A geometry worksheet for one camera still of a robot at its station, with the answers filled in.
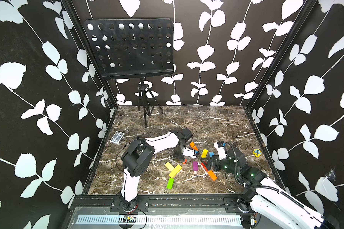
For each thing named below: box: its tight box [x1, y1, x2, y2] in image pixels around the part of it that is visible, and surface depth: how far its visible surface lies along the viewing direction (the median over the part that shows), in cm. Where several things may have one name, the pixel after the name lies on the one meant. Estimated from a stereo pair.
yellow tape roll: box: [252, 148, 262, 158], surface depth 95 cm
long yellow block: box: [168, 164, 183, 178], surface depth 87 cm
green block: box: [166, 177, 175, 190], surface depth 83 cm
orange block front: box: [207, 169, 218, 182], surface depth 85 cm
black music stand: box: [84, 18, 175, 128], surface depth 69 cm
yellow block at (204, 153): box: [200, 148, 209, 158], surface depth 95 cm
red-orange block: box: [189, 141, 199, 151], surface depth 98 cm
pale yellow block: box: [164, 161, 175, 172], surface depth 89 cm
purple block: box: [192, 160, 199, 172], surface depth 90 cm
